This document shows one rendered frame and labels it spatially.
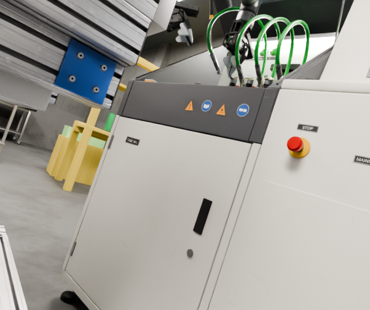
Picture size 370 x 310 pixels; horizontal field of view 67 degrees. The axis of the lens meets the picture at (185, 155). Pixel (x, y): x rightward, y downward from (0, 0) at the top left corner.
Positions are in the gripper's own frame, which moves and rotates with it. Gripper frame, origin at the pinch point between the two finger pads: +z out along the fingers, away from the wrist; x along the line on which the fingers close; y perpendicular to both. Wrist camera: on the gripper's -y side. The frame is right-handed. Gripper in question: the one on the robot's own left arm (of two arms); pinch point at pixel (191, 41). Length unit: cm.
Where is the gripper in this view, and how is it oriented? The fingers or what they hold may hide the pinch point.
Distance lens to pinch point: 129.4
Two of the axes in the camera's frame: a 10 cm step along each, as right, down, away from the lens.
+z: 3.8, 9.2, -1.0
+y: -9.0, 3.4, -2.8
